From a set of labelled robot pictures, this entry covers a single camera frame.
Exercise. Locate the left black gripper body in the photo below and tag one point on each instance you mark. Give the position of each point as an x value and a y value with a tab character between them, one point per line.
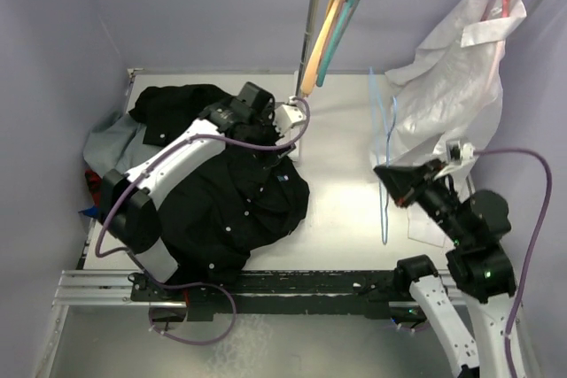
263	131

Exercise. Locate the black button shirt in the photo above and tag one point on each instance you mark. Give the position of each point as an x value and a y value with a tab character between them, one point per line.
241	200

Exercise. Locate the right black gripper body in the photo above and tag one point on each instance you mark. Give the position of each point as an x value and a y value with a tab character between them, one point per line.
435	196

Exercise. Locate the orange hanger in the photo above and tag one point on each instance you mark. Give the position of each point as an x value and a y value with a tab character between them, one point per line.
309	40

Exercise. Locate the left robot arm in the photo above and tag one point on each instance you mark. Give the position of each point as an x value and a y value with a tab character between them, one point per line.
130	201

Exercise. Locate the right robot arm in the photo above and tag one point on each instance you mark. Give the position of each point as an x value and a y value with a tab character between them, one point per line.
478	265

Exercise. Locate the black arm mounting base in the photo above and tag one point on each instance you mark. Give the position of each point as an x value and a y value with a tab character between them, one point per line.
370	294

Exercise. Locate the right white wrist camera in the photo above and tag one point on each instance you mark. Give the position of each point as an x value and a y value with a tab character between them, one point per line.
459	155

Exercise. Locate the blue garment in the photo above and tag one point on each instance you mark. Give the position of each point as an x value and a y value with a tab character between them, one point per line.
91	212

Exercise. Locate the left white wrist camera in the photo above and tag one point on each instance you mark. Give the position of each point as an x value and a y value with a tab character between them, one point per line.
287	116

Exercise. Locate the white hanging shirt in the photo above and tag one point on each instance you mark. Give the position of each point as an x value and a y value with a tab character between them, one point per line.
451	91

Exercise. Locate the teal hanger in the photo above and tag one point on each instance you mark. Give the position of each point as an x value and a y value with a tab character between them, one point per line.
341	20

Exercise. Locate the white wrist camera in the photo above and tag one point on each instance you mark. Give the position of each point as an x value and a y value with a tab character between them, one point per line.
287	116
459	155

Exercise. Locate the aluminium frame rail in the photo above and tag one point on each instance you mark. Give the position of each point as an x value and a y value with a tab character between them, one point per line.
118	287

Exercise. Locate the grey shirt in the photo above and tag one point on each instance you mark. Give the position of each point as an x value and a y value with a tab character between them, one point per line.
116	142

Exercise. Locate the light blue hanger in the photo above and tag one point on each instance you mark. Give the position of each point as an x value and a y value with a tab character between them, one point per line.
383	119

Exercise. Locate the red black plaid shirt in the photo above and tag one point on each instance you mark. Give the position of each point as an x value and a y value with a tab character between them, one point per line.
93	181

